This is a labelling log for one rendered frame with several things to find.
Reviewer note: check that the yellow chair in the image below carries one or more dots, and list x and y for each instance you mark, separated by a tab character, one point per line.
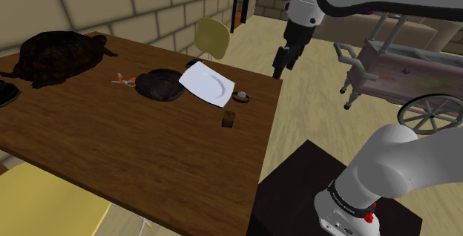
212	38
43	202

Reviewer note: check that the dark door frame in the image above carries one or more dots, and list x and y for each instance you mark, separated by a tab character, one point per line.
241	0

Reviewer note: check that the black flat object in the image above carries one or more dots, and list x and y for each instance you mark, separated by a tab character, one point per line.
6	94

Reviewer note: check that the white square plate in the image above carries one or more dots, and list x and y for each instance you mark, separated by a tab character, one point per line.
206	83

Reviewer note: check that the dark turtle figure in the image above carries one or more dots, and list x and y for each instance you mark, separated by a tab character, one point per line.
54	56

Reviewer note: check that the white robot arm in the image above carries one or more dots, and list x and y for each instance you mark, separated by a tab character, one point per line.
383	170

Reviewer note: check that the brown wooden table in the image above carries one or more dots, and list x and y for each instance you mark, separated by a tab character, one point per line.
144	137

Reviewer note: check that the dark robot stand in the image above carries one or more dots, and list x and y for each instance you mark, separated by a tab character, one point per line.
289	191

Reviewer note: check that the orange grey scissors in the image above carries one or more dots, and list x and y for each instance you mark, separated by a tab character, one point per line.
124	80

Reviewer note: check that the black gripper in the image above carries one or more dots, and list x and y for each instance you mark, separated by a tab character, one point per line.
297	34

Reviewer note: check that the black wristwatch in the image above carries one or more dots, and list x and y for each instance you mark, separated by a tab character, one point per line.
240	97

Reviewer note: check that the small brown box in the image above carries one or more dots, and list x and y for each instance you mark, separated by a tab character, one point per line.
228	118

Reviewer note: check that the dark round bowl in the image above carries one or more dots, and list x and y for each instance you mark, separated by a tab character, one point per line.
159	85

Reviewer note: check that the wooden serving cart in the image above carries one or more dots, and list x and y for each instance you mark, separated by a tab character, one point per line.
401	76

